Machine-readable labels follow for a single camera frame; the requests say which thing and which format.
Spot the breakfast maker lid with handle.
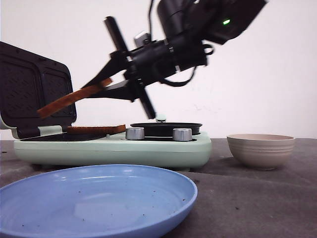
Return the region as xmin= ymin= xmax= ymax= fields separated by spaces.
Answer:
xmin=0 ymin=42 xmax=77 ymax=139

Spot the silver control knob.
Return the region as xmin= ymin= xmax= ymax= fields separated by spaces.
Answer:
xmin=172 ymin=128 xmax=192 ymax=142
xmin=125 ymin=127 xmax=145 ymax=140

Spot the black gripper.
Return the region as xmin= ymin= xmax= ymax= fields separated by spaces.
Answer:
xmin=82 ymin=16 xmax=207 ymax=119

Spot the mint green breakfast maker base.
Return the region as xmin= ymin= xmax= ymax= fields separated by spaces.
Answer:
xmin=14 ymin=132 xmax=212 ymax=169

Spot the blue round plate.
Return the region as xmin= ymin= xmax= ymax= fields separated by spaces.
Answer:
xmin=0 ymin=165 xmax=198 ymax=238

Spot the beige ribbed bowl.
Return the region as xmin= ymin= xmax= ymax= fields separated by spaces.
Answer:
xmin=227 ymin=134 xmax=295 ymax=170

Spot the black round frying pan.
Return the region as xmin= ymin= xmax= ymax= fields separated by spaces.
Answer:
xmin=130 ymin=118 xmax=202 ymax=137

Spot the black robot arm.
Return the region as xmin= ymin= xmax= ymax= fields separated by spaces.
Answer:
xmin=89 ymin=0 xmax=266 ymax=119

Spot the white bread slice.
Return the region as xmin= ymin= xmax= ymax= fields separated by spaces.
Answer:
xmin=37 ymin=78 xmax=112 ymax=119
xmin=67 ymin=124 xmax=126 ymax=135

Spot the right silver control knob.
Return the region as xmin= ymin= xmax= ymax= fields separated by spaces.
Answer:
xmin=172 ymin=128 xmax=192 ymax=142

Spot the left silver control knob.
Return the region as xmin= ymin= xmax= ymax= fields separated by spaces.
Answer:
xmin=125 ymin=127 xmax=145 ymax=140

